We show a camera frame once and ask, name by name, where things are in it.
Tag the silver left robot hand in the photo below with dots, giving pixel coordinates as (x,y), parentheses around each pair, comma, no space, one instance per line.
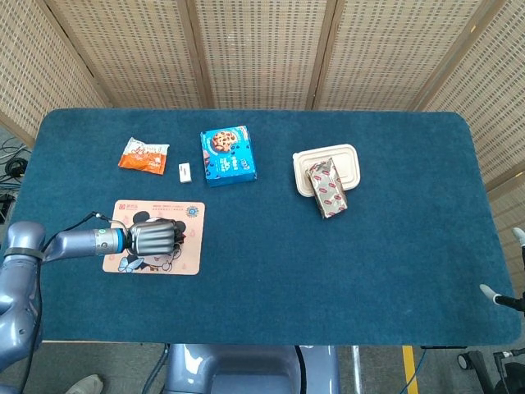
(153,237)

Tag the right robot hand white fingertips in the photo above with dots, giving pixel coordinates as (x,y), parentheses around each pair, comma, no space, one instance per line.
(506,301)

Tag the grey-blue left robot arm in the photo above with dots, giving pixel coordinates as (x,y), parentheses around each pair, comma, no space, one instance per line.
(24,295)

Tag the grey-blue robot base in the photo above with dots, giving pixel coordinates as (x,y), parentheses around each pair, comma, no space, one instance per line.
(250,369)

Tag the cartoon mouse pad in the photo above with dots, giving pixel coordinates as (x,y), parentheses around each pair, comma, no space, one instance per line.
(184,254)

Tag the black caster wheel stand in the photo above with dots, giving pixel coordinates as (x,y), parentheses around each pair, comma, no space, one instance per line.
(471,360)

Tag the small white eraser box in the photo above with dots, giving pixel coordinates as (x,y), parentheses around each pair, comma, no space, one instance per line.
(185,172)

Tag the orange white snack bag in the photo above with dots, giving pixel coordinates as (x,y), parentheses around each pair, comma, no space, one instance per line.
(143,158)

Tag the blue cookie box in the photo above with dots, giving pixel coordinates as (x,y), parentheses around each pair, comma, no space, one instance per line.
(227,158)

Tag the beige shoe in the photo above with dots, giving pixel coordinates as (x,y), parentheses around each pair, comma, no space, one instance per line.
(86,385)

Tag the blue carpet table mat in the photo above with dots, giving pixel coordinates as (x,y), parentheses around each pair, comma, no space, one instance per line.
(328,267)

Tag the silver red snack bag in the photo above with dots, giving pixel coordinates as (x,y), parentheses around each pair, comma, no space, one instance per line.
(328,193)

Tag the beige lidded food container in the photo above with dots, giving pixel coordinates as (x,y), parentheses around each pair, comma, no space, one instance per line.
(316,158)

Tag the woven bamboo folding screen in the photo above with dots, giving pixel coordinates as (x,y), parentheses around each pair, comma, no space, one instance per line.
(262,53)

